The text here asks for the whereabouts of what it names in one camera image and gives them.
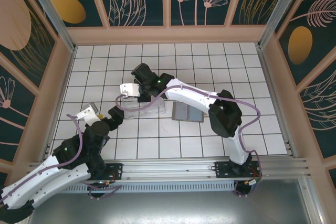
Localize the grey leather card holder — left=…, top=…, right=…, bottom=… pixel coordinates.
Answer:
left=171, top=101, right=206, bottom=124

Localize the clear acrylic organizer box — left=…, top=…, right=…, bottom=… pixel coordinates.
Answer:
left=121, top=94, right=167, bottom=120

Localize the steel sheet panel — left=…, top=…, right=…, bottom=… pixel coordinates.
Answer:
left=26, top=178, right=325, bottom=224

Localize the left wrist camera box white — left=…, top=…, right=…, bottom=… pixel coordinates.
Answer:
left=76, top=103, right=100, bottom=126

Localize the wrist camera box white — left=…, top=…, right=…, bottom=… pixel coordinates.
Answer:
left=119, top=82, right=141, bottom=99
left=76, top=103, right=100, bottom=126

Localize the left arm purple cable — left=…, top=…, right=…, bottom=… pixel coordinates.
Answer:
left=0, top=113, right=124, bottom=207

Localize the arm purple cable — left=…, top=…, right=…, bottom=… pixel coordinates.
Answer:
left=114, top=87, right=264, bottom=198
left=0, top=113, right=124, bottom=207

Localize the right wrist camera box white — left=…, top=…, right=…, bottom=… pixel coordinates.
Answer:
left=119, top=82, right=141, bottom=99

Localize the aluminium table side rail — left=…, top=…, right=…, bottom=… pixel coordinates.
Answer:
left=256, top=42, right=299, bottom=158
left=41, top=46, right=78, bottom=162

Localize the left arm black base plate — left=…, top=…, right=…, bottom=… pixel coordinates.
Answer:
left=101, top=163, right=124, bottom=181

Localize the aluminium mounting rail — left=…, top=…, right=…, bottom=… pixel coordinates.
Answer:
left=25, top=157, right=313, bottom=183

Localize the grey slotted cable duct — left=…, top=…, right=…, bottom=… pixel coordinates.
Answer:
left=62, top=183, right=237, bottom=194

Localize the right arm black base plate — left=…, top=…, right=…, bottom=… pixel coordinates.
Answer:
left=214, top=160, right=263, bottom=179

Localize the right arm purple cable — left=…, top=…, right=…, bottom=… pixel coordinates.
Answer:
left=114, top=87, right=264, bottom=198

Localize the aluminium frame post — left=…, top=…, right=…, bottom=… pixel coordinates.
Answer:
left=22, top=0, right=77, bottom=53
left=258, top=0, right=300, bottom=49

